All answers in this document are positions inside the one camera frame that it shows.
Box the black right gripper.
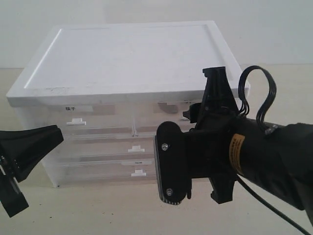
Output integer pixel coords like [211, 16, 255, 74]
[183, 67, 239, 204]

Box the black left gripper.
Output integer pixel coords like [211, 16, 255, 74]
[0, 125, 64, 217]

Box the clear drawer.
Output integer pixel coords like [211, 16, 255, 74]
[55, 128, 155, 162]
[55, 159, 156, 185]
[134, 100, 201, 127]
[49, 103, 133, 129]

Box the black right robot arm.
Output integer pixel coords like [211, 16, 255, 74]
[184, 66, 313, 218]

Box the clear bottom drawer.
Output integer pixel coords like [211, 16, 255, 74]
[55, 159, 156, 185]

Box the white plastic drawer cabinet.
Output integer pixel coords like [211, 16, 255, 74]
[6, 21, 242, 188]

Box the black wrist camera with heatsink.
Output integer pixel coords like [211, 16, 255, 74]
[154, 121, 192, 205]

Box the black ribbon cable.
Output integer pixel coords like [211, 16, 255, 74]
[237, 65, 278, 134]

